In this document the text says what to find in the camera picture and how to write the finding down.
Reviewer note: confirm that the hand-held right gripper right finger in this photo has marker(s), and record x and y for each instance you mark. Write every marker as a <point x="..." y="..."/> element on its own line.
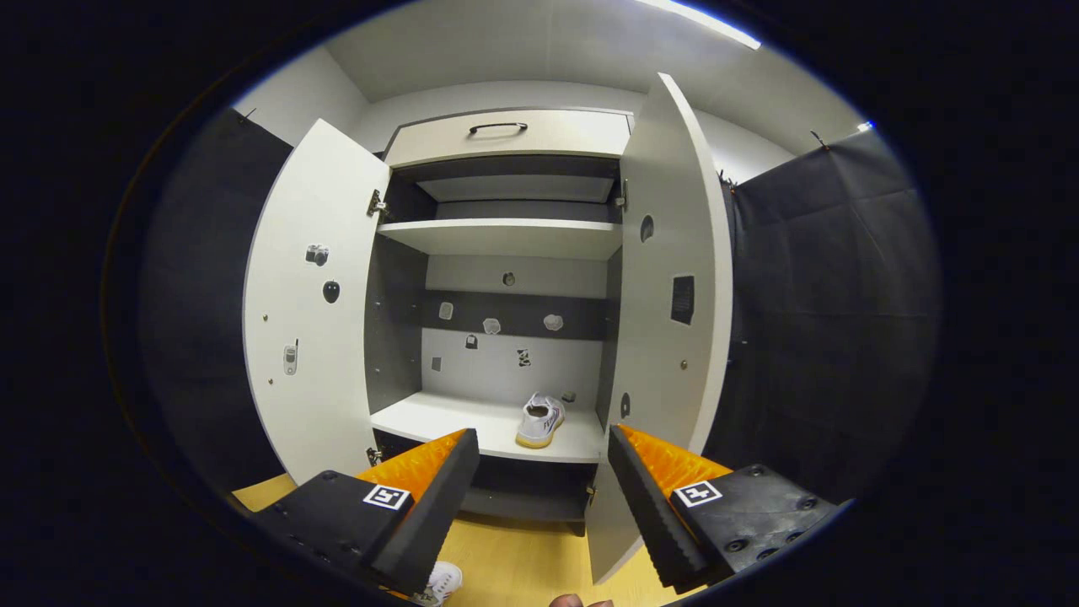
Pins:
<point x="649" y="514"/>

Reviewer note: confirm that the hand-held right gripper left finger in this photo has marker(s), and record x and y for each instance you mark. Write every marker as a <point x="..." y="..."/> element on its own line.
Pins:
<point x="438" y="514"/>

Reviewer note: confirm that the white shoe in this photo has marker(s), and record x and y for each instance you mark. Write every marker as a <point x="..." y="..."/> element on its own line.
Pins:
<point x="539" y="421"/>
<point x="442" y="582"/>

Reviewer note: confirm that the cabinet door with cat sticker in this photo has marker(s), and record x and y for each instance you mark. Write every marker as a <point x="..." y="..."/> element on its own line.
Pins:
<point x="657" y="354"/>

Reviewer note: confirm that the cabinet door with camera sticker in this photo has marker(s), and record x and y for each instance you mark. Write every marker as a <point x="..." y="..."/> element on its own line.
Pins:
<point x="303" y="405"/>

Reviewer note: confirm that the white and grey shoe cabinet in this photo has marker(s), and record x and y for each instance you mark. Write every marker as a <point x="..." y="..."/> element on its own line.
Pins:
<point x="506" y="240"/>

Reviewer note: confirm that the beige cabinet drawer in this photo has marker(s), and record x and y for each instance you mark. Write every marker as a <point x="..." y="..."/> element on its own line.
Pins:
<point x="582" y="135"/>

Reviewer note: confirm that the black backdrop cloth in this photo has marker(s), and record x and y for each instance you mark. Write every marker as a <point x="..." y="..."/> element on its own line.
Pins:
<point x="826" y="320"/>
<point x="202" y="295"/>

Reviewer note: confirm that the ceiling light strip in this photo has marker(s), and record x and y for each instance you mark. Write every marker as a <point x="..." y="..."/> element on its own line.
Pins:
<point x="708" y="21"/>

